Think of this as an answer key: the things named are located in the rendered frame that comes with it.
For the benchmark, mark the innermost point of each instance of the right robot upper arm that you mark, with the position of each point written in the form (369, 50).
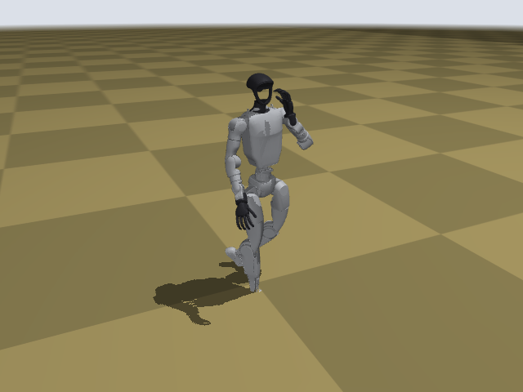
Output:
(237, 126)

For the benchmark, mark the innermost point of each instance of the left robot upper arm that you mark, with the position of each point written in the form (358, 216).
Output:
(304, 145)

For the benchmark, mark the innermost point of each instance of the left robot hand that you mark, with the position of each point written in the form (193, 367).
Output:
(288, 106)

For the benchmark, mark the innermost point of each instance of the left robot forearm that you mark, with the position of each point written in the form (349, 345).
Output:
(299, 131)

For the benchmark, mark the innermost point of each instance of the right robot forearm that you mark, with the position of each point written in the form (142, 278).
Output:
(235, 178)

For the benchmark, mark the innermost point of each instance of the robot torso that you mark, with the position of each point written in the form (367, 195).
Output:
(262, 144)

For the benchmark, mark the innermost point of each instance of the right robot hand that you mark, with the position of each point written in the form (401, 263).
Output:
(243, 210)

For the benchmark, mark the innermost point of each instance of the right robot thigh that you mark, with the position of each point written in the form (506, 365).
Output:
(254, 233)

